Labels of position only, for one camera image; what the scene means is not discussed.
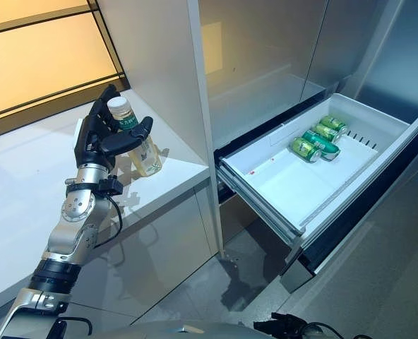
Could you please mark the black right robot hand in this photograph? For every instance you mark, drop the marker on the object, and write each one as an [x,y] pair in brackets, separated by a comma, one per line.
[283,326]

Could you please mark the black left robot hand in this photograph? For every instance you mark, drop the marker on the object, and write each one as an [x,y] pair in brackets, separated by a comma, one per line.
[92,141]

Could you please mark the orange window with black frame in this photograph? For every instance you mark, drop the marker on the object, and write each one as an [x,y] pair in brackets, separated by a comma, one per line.
[36,63]

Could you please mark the steel fridge drawer front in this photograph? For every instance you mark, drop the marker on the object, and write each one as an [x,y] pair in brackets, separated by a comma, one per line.
[244,219]

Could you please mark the clear bottle of yellow drink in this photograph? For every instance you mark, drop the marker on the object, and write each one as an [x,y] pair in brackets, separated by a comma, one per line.
[147,159]

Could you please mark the stainless steel fridge door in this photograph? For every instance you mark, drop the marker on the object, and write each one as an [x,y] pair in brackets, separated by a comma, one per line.
[251,70]
[346,42]

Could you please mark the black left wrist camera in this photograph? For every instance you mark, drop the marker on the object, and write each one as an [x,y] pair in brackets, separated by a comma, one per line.
[110,186]

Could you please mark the grey robot torso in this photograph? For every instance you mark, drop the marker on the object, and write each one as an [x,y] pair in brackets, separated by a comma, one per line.
[180,332]

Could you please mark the tall white side panel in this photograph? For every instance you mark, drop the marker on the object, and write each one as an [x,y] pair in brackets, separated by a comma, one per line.
[159,70]

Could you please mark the teal green drink can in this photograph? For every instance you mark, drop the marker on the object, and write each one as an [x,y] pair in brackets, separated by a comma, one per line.
[327,146]

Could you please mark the fridge drawer with white bin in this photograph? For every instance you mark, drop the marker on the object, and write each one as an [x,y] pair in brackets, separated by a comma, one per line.
[283,183]

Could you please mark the white counter cabinet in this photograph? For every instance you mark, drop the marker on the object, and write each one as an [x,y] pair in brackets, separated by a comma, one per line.
[36,169]

